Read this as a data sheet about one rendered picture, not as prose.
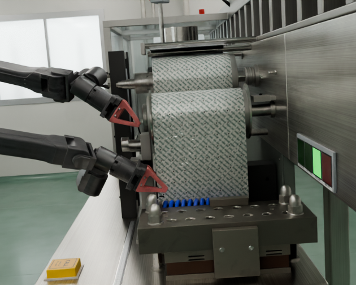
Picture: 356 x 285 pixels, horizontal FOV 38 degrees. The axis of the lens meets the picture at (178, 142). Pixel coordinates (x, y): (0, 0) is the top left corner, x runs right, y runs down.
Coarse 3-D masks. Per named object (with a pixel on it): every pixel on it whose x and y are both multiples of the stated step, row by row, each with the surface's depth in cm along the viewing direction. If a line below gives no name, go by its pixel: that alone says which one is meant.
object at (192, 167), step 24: (168, 144) 131; (192, 144) 131; (216, 144) 131; (240, 144) 131; (168, 168) 132; (192, 168) 132; (216, 168) 132; (240, 168) 132; (168, 192) 133; (192, 192) 133; (216, 192) 133; (240, 192) 133
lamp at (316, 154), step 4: (316, 152) 95; (316, 156) 95; (316, 160) 95; (316, 164) 96; (320, 164) 93; (316, 168) 96; (320, 168) 93; (316, 172) 96; (320, 172) 93; (320, 176) 94
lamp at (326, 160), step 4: (324, 156) 90; (328, 156) 88; (324, 160) 90; (328, 160) 88; (324, 164) 90; (328, 164) 88; (324, 168) 91; (328, 168) 88; (324, 172) 91; (328, 172) 88; (324, 176) 91; (328, 176) 89; (324, 180) 91; (328, 180) 89
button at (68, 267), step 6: (66, 258) 128; (72, 258) 128; (78, 258) 127; (54, 264) 125; (60, 264) 124; (66, 264) 124; (72, 264) 124; (78, 264) 125; (48, 270) 122; (54, 270) 121; (60, 270) 121; (66, 270) 122; (72, 270) 122; (78, 270) 125; (48, 276) 122; (54, 276) 122; (60, 276) 122; (66, 276) 122; (72, 276) 122
